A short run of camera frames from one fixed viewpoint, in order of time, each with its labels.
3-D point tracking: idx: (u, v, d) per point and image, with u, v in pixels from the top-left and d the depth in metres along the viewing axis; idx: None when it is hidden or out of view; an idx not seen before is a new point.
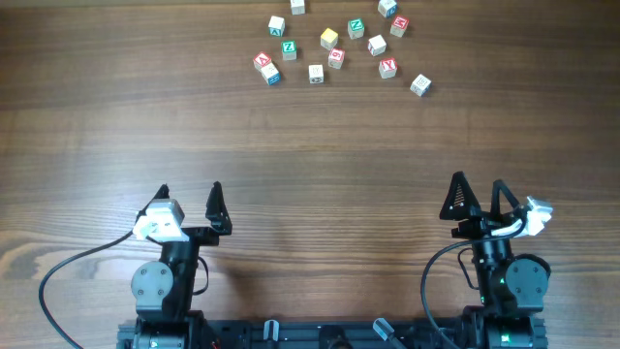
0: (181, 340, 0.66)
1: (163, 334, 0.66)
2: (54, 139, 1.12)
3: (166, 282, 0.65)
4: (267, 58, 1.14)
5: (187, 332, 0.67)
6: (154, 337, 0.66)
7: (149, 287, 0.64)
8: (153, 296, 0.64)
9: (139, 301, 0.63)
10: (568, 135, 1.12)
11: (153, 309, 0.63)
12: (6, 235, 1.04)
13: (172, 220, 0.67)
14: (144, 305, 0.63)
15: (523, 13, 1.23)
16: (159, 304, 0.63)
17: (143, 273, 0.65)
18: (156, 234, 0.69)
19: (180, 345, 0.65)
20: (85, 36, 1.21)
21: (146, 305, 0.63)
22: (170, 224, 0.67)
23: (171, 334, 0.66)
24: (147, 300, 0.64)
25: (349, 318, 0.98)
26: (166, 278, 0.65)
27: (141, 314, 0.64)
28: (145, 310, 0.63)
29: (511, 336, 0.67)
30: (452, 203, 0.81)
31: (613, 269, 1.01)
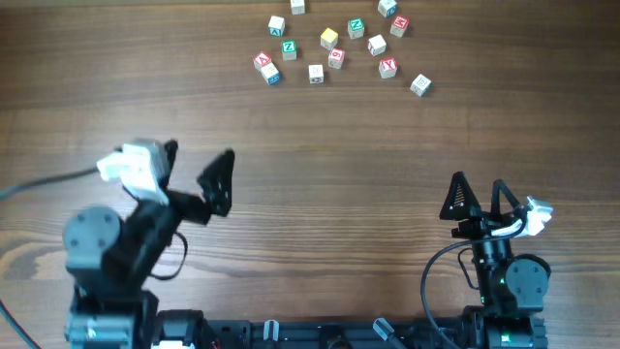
0: (128, 324, 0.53)
1: (106, 314, 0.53)
2: (54, 139, 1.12)
3: (106, 236, 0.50)
4: (267, 58, 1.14)
5: (137, 316, 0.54)
6: (93, 320, 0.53)
7: (83, 238, 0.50)
8: (87, 247, 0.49)
9: (66, 257, 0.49)
10: (568, 135, 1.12)
11: (89, 263, 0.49)
12: (6, 235, 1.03)
13: (145, 168, 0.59)
14: (77, 260, 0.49)
15: (523, 12, 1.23)
16: (98, 261, 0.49)
17: (80, 220, 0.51)
18: (127, 180, 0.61)
19: (127, 329, 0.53)
20: (85, 36, 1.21)
21: (77, 262, 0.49)
22: (141, 172, 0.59)
23: (116, 315, 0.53)
24: (80, 253, 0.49)
25: (349, 318, 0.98)
26: (106, 232, 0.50)
27: (75, 272, 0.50)
28: (77, 270, 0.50)
29: (511, 336, 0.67)
30: (452, 203, 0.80)
31: (613, 269, 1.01)
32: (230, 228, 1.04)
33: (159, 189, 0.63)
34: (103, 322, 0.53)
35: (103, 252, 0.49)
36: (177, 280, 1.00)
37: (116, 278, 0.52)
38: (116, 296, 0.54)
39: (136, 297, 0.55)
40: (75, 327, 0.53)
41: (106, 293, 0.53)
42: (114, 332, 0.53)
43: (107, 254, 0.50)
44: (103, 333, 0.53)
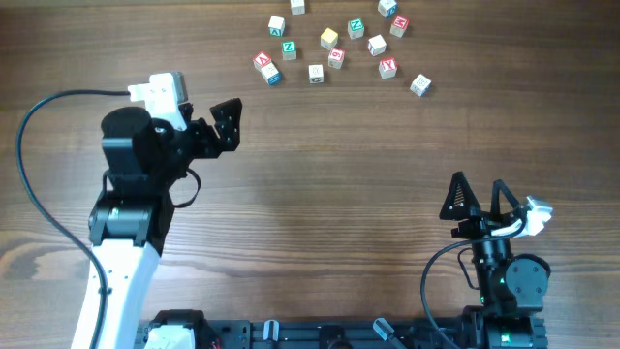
0: (147, 215, 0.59)
1: (127, 206, 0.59)
2: (54, 139, 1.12)
3: (139, 124, 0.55)
4: (267, 58, 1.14)
5: (154, 205, 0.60)
6: (115, 207, 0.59)
7: (119, 125, 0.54)
8: (124, 132, 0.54)
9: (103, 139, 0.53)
10: (568, 135, 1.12)
11: (121, 142, 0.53)
12: (6, 235, 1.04)
13: (168, 85, 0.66)
14: (110, 141, 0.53)
15: (523, 12, 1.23)
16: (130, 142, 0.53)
17: (117, 113, 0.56)
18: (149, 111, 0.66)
19: (145, 217, 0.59)
20: (85, 36, 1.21)
21: (113, 142, 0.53)
22: (165, 92, 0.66)
23: (138, 207, 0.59)
24: (116, 135, 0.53)
25: (349, 318, 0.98)
26: (139, 122, 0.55)
27: (108, 153, 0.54)
28: (109, 152, 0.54)
29: (511, 336, 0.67)
30: (452, 203, 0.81)
31: (614, 269, 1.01)
32: (230, 229, 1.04)
33: (177, 115, 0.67)
34: (125, 207, 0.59)
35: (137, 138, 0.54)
36: (177, 280, 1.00)
37: (142, 168, 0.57)
38: (139, 186, 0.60)
39: (155, 189, 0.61)
40: (99, 210, 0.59)
41: (130, 182, 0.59)
42: (135, 218, 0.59)
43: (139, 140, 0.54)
44: (125, 211, 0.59)
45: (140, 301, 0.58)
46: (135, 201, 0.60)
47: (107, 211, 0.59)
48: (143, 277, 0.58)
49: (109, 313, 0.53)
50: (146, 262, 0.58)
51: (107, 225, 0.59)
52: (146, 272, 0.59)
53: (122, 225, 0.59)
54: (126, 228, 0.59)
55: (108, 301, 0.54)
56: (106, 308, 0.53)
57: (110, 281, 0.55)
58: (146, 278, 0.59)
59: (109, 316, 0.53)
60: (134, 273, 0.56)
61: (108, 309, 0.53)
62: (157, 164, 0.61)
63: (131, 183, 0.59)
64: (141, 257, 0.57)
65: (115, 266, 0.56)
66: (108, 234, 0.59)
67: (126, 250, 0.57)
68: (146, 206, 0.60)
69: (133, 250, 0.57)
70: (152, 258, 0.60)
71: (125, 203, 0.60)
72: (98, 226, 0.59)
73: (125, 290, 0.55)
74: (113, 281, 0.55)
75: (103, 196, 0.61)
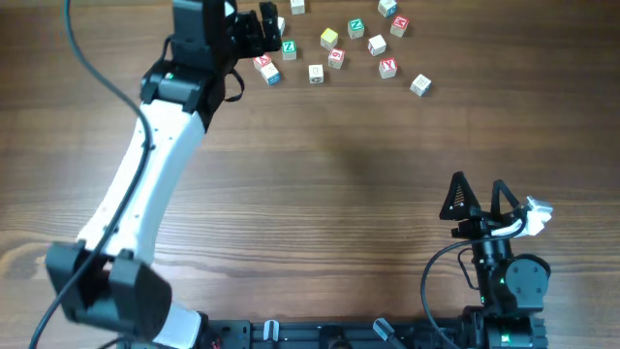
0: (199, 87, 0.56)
1: (181, 75, 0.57)
2: (54, 138, 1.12)
3: None
4: (267, 58, 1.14)
5: (206, 79, 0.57)
6: (170, 76, 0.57)
7: None
8: None
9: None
10: (568, 135, 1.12)
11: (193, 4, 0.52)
12: (6, 235, 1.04)
13: None
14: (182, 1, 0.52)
15: (523, 12, 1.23)
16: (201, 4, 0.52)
17: None
18: None
19: (197, 89, 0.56)
20: (85, 35, 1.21)
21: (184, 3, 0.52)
22: None
23: (190, 79, 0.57)
24: None
25: (349, 318, 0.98)
26: None
27: (176, 15, 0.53)
28: (178, 12, 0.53)
29: (511, 336, 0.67)
30: (452, 203, 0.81)
31: (613, 269, 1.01)
32: (230, 228, 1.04)
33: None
34: (175, 78, 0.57)
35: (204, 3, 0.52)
36: (177, 280, 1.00)
37: (205, 37, 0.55)
38: (197, 58, 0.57)
39: (211, 66, 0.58)
40: (152, 74, 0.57)
41: (189, 51, 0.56)
42: (186, 87, 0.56)
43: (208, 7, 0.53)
44: (178, 79, 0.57)
45: (178, 169, 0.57)
46: (189, 73, 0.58)
47: (159, 77, 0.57)
48: (184, 146, 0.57)
49: (150, 167, 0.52)
50: (192, 130, 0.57)
51: (159, 88, 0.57)
52: (191, 141, 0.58)
53: (174, 91, 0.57)
54: (177, 95, 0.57)
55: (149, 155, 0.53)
56: (149, 161, 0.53)
57: (155, 140, 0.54)
58: (189, 147, 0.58)
59: (152, 168, 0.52)
60: (178, 135, 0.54)
61: (152, 163, 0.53)
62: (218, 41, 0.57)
63: (188, 53, 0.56)
64: (188, 122, 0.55)
65: (162, 126, 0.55)
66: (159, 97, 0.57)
67: (174, 114, 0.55)
68: (199, 79, 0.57)
69: (180, 115, 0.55)
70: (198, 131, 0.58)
71: (178, 73, 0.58)
72: (149, 88, 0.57)
73: (169, 149, 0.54)
74: (159, 138, 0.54)
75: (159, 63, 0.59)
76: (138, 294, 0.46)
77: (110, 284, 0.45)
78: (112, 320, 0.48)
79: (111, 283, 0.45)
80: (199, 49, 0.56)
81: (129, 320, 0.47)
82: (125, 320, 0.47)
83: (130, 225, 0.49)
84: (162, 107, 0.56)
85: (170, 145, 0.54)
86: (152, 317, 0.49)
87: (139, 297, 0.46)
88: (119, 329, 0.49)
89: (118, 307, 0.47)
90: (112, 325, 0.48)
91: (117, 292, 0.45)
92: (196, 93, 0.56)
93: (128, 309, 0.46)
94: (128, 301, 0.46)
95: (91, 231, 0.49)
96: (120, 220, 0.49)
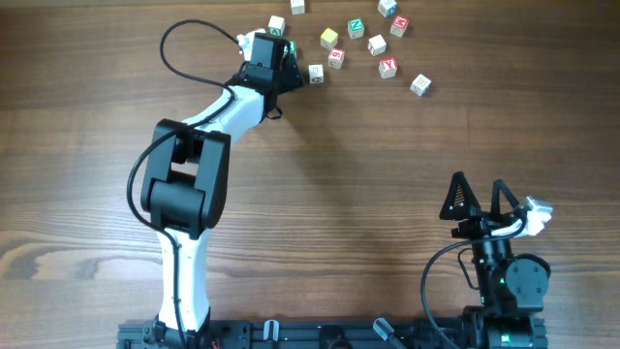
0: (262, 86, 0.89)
1: (251, 80, 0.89)
2: (54, 138, 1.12)
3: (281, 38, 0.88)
4: None
5: (266, 87, 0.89)
6: (243, 80, 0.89)
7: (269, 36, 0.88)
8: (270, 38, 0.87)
9: (256, 37, 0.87)
10: (568, 135, 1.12)
11: (267, 42, 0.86)
12: (6, 235, 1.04)
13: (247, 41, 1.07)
14: (262, 40, 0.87)
15: (523, 11, 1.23)
16: (271, 43, 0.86)
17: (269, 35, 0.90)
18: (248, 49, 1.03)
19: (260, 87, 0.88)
20: (85, 35, 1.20)
21: (263, 41, 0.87)
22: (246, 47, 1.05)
23: (258, 82, 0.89)
24: (265, 39, 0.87)
25: (349, 318, 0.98)
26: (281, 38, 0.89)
27: (256, 47, 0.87)
28: (259, 47, 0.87)
29: (511, 336, 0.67)
30: (452, 203, 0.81)
31: (613, 269, 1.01)
32: (230, 228, 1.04)
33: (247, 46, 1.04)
34: (248, 82, 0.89)
35: (275, 42, 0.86)
36: None
37: (272, 65, 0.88)
38: (263, 78, 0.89)
39: (272, 82, 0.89)
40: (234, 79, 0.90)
41: (259, 73, 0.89)
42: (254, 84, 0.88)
43: (277, 45, 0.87)
44: (249, 82, 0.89)
45: (241, 125, 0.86)
46: (254, 82, 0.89)
47: (237, 81, 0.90)
48: (249, 106, 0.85)
49: (234, 108, 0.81)
50: (257, 102, 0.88)
51: (237, 83, 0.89)
52: (254, 111, 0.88)
53: (247, 84, 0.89)
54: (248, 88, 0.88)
55: (234, 103, 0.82)
56: (233, 103, 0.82)
57: (238, 97, 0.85)
58: (250, 115, 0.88)
59: (235, 108, 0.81)
60: (250, 99, 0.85)
61: (235, 105, 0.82)
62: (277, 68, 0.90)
63: (258, 72, 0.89)
64: (256, 96, 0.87)
65: (241, 93, 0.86)
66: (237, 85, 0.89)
67: (249, 91, 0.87)
68: (262, 86, 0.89)
69: (252, 91, 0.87)
70: (259, 111, 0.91)
71: (248, 81, 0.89)
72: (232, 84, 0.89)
73: (245, 103, 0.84)
74: (241, 97, 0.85)
75: (237, 75, 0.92)
76: (223, 163, 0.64)
77: (205, 150, 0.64)
78: (190, 187, 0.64)
79: (207, 142, 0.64)
80: (265, 71, 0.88)
81: (205, 183, 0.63)
82: (203, 182, 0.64)
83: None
84: (239, 87, 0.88)
85: (245, 101, 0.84)
86: (217, 198, 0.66)
87: (223, 167, 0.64)
88: (193, 195, 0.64)
89: (202, 169, 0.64)
90: (188, 190, 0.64)
91: (209, 149, 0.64)
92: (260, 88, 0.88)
93: (210, 169, 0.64)
94: (211, 168, 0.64)
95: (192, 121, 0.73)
96: (214, 120, 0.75)
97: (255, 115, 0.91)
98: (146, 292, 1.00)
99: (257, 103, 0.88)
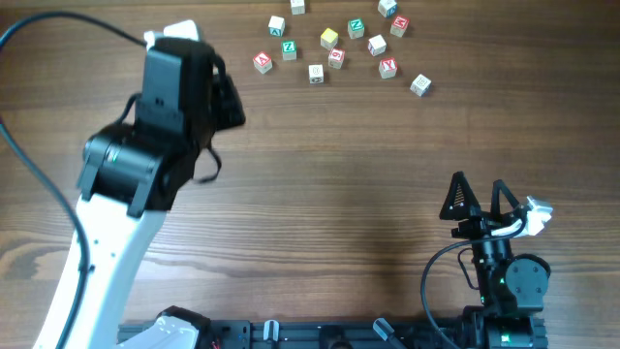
0: (154, 165, 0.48)
1: (130, 146, 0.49)
2: (54, 139, 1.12)
3: (198, 49, 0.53)
4: (267, 58, 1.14)
5: (164, 160, 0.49)
6: (118, 148, 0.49)
7: (174, 46, 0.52)
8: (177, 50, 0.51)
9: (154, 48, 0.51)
10: (568, 135, 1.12)
11: (172, 59, 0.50)
12: (5, 235, 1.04)
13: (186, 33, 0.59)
14: (159, 54, 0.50)
15: (523, 12, 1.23)
16: (178, 61, 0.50)
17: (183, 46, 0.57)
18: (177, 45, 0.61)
19: (152, 170, 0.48)
20: (84, 35, 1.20)
21: (162, 54, 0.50)
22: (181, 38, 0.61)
23: (144, 154, 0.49)
24: (168, 52, 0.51)
25: (349, 318, 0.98)
26: (197, 49, 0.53)
27: (151, 64, 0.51)
28: (156, 63, 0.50)
29: (511, 336, 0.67)
30: (452, 203, 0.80)
31: (614, 269, 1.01)
32: (230, 228, 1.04)
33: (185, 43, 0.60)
34: (126, 143, 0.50)
35: (184, 60, 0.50)
36: (177, 280, 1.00)
37: (180, 99, 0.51)
38: (166, 122, 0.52)
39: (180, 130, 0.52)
40: (98, 142, 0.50)
41: (159, 115, 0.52)
42: (139, 166, 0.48)
43: (191, 63, 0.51)
44: (126, 153, 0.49)
45: (133, 268, 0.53)
46: (142, 145, 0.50)
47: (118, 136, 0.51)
48: (136, 248, 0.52)
49: (94, 287, 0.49)
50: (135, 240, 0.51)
51: (99, 173, 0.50)
52: (144, 239, 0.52)
53: (111, 181, 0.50)
54: (119, 178, 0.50)
55: (89, 278, 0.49)
56: (83, 288, 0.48)
57: (95, 257, 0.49)
58: (144, 241, 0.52)
59: (90, 293, 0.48)
60: (121, 250, 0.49)
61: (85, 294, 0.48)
62: (191, 111, 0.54)
63: (158, 113, 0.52)
64: (135, 228, 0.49)
65: (102, 237, 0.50)
66: (103, 180, 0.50)
67: (118, 220, 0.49)
68: (160, 151, 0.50)
69: (125, 220, 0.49)
70: (151, 224, 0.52)
71: (128, 144, 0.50)
72: (93, 143, 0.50)
73: (109, 269, 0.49)
74: (98, 259, 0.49)
75: (120, 124, 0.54)
76: None
77: None
78: None
79: None
80: (169, 108, 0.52)
81: None
82: None
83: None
84: (96, 208, 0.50)
85: (113, 264, 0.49)
86: None
87: None
88: None
89: None
90: None
91: None
92: (152, 171, 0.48)
93: None
94: None
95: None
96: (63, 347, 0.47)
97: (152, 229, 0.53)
98: (146, 292, 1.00)
99: (156, 214, 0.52)
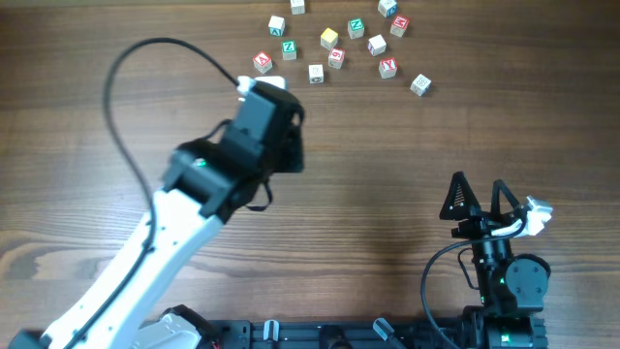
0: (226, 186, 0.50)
1: (211, 165, 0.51)
2: (54, 138, 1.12)
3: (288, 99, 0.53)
4: (267, 58, 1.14)
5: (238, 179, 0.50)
6: (200, 161, 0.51)
7: (272, 92, 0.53)
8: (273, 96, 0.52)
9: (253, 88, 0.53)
10: (568, 135, 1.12)
11: (265, 103, 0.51)
12: (6, 235, 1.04)
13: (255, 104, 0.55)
14: (256, 95, 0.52)
15: (523, 12, 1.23)
16: (271, 105, 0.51)
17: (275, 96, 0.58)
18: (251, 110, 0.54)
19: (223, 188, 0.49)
20: (84, 36, 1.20)
21: (257, 96, 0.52)
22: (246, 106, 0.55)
23: (221, 173, 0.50)
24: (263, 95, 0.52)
25: (349, 318, 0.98)
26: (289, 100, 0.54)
27: (248, 103, 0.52)
28: (251, 101, 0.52)
29: (511, 336, 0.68)
30: (452, 203, 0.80)
31: (614, 269, 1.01)
32: (230, 228, 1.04)
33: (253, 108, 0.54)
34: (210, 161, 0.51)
35: (277, 104, 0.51)
36: (177, 280, 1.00)
37: (263, 137, 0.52)
38: (242, 154, 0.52)
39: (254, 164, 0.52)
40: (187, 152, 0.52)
41: (239, 145, 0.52)
42: (213, 182, 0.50)
43: (281, 109, 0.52)
44: (207, 169, 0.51)
45: (180, 268, 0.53)
46: (222, 163, 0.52)
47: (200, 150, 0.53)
48: (196, 242, 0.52)
49: (147, 269, 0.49)
50: (199, 236, 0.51)
51: (182, 175, 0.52)
52: (201, 240, 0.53)
53: (190, 188, 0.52)
54: (198, 184, 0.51)
55: (146, 258, 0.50)
56: (139, 266, 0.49)
57: (158, 240, 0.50)
58: (200, 244, 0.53)
59: (142, 273, 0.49)
60: (184, 240, 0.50)
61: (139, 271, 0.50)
62: (272, 150, 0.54)
63: (239, 142, 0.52)
64: (200, 228, 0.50)
65: (170, 225, 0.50)
66: (182, 182, 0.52)
67: (189, 215, 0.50)
68: (237, 173, 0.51)
69: (194, 218, 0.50)
70: (212, 231, 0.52)
71: (212, 160, 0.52)
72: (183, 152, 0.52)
73: (168, 256, 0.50)
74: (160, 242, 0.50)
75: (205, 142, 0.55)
76: None
77: None
78: None
79: None
80: (251, 142, 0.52)
81: None
82: None
83: (103, 335, 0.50)
84: (172, 200, 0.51)
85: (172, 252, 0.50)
86: None
87: None
88: None
89: None
90: None
91: None
92: (223, 190, 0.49)
93: None
94: None
95: (60, 333, 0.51)
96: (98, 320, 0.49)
97: (206, 236, 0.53)
98: None
99: (218, 222, 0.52)
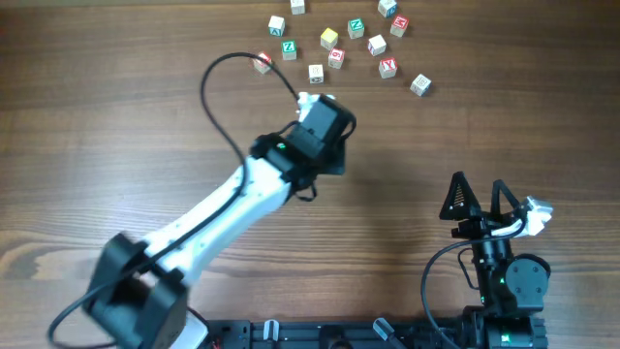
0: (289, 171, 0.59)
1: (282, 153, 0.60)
2: (54, 138, 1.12)
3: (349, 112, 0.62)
4: (267, 60, 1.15)
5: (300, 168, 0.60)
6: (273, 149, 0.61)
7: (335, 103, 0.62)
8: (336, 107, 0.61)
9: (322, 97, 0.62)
10: (568, 135, 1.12)
11: (328, 111, 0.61)
12: (6, 235, 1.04)
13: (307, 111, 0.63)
14: (323, 105, 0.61)
15: (523, 12, 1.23)
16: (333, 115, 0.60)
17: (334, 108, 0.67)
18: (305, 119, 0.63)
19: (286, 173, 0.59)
20: (84, 36, 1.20)
21: (323, 106, 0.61)
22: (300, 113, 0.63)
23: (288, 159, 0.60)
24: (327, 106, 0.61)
25: (349, 319, 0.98)
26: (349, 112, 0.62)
27: (314, 110, 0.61)
28: (317, 110, 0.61)
29: (511, 336, 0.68)
30: (452, 203, 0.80)
31: (614, 269, 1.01)
32: None
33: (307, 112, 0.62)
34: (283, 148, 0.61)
35: (339, 113, 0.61)
36: None
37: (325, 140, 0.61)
38: (305, 148, 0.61)
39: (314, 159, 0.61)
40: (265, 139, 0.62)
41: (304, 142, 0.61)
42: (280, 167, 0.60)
43: (341, 118, 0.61)
44: (279, 155, 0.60)
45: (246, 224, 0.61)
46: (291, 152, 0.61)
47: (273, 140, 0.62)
48: (268, 203, 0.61)
49: (234, 210, 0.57)
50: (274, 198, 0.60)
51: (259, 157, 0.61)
52: (268, 206, 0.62)
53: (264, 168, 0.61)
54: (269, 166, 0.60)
55: (237, 201, 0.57)
56: (232, 205, 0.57)
57: (246, 190, 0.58)
58: (265, 207, 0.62)
59: (232, 211, 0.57)
60: (265, 196, 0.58)
61: (232, 208, 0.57)
62: (330, 152, 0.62)
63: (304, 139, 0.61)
64: (278, 190, 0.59)
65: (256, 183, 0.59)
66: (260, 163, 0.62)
67: (269, 179, 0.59)
68: (300, 160, 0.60)
69: (273, 180, 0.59)
70: (279, 199, 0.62)
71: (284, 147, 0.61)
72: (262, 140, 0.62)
73: (254, 203, 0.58)
74: (251, 191, 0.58)
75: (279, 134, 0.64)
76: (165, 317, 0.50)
77: (151, 297, 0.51)
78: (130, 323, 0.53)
79: (156, 288, 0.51)
80: (313, 141, 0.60)
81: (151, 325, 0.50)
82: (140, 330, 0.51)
83: (182, 256, 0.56)
84: (258, 168, 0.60)
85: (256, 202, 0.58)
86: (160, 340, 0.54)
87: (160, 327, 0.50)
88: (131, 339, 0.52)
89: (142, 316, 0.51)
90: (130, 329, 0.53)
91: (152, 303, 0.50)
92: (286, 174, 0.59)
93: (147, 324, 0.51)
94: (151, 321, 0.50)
95: (157, 237, 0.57)
96: (187, 242, 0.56)
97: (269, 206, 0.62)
98: None
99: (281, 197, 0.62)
